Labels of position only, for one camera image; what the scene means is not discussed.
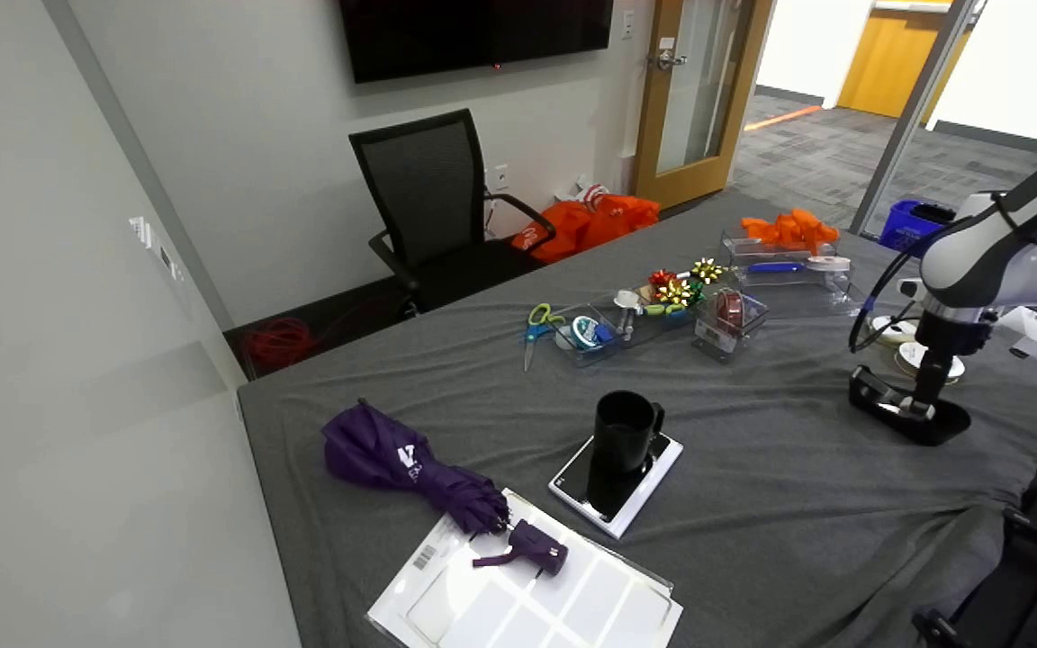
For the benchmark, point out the clear tray with bows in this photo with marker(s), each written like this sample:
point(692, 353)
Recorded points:
point(638, 330)

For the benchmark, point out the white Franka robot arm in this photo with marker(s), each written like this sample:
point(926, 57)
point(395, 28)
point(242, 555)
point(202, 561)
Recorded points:
point(987, 255)

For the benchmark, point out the black wall television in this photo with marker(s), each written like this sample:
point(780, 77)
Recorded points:
point(471, 29)

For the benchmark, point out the black tape dispenser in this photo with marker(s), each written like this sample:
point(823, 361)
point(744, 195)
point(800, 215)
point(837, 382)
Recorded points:
point(892, 408)

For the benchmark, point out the yellow green gift bow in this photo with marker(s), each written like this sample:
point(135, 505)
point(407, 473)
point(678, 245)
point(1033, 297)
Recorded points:
point(706, 273)

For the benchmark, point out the blue marker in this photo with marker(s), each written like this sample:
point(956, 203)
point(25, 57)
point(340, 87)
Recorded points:
point(777, 268)

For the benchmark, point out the long clear plastic tray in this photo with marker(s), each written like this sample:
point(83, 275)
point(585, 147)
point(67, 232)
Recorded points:
point(826, 293)

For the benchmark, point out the black mug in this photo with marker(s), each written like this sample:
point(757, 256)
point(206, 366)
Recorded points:
point(626, 435)

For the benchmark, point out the grey metal door post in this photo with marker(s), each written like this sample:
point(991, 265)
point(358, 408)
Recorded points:
point(916, 108)

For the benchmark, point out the purple folded umbrella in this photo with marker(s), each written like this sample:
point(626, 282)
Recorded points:
point(398, 461)

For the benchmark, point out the grey tablecloth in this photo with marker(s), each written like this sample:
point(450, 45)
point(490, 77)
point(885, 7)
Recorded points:
point(783, 515)

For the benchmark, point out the orange cloth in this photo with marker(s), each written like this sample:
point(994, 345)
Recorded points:
point(792, 229)

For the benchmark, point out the white label sheet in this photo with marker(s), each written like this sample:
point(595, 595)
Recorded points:
point(567, 598)

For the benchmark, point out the white gift bow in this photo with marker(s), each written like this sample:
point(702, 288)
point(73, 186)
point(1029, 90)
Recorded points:
point(628, 306)

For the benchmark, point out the white wall thermostat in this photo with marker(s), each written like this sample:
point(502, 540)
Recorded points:
point(143, 232)

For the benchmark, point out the small clear plastic box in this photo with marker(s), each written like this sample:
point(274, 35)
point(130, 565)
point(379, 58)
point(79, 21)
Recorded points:
point(730, 330)

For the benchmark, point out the large clear plastic box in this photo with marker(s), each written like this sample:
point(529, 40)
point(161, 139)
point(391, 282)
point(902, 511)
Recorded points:
point(783, 273)

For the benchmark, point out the blue bin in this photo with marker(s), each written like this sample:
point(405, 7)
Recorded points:
point(916, 226)

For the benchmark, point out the wooden door with glass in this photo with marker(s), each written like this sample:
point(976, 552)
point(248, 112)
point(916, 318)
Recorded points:
point(650, 147)

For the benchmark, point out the white wall outlet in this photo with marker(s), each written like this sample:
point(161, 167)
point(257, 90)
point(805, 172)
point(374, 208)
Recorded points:
point(576, 187)
point(502, 173)

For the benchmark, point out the black mesh office chair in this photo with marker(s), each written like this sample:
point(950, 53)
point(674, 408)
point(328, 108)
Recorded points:
point(435, 191)

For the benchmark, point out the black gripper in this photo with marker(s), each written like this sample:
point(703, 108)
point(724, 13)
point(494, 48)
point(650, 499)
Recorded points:
point(954, 330)

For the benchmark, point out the yellow wooden door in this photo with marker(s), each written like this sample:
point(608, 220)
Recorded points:
point(892, 57)

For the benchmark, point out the red gift bow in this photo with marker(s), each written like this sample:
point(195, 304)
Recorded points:
point(663, 288)

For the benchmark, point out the orange bag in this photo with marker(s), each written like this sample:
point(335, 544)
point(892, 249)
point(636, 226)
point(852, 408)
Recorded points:
point(591, 220)

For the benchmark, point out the red ribbon spool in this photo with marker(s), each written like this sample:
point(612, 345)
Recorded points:
point(730, 313)

